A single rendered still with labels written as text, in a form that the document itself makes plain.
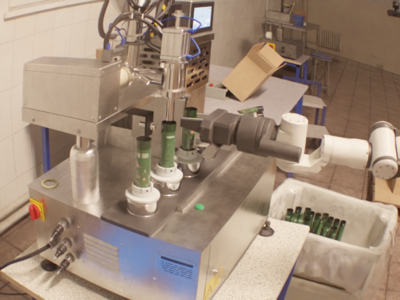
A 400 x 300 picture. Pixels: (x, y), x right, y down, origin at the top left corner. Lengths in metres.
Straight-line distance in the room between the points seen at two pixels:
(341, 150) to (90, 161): 0.56
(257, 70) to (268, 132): 1.67
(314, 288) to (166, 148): 0.97
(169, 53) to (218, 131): 0.22
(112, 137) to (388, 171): 0.79
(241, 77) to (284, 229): 1.38
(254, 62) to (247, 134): 1.67
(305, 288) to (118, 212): 1.00
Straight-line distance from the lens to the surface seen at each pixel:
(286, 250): 1.43
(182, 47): 0.97
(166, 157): 1.05
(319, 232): 1.96
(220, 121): 1.07
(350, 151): 1.06
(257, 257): 1.38
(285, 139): 1.04
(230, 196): 1.12
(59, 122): 1.01
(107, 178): 1.17
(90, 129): 0.96
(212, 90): 2.79
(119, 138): 1.33
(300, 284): 1.80
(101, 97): 0.94
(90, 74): 0.93
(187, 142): 1.14
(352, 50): 11.17
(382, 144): 1.06
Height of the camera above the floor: 1.54
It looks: 23 degrees down
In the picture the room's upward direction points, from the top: 5 degrees clockwise
